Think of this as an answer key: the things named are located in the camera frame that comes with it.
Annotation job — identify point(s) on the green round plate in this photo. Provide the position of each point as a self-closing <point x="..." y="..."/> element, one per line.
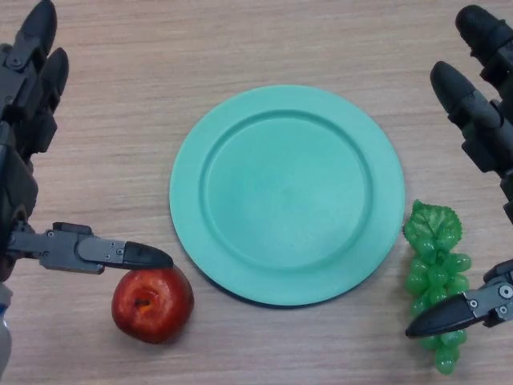
<point x="286" y="192"/>

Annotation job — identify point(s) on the green plastic grape bunch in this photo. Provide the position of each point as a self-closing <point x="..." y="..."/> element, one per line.
<point x="431" y="224"/>

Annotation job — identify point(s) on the red apple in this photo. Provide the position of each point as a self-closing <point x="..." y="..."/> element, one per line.
<point x="152" y="309"/>

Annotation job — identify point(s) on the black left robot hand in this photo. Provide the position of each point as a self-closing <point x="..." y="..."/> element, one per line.
<point x="24" y="120"/>

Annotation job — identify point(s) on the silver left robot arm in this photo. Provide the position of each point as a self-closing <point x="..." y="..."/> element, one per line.
<point x="4" y="341"/>

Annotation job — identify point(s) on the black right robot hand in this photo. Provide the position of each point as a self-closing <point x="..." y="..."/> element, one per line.
<point x="485" y="112"/>

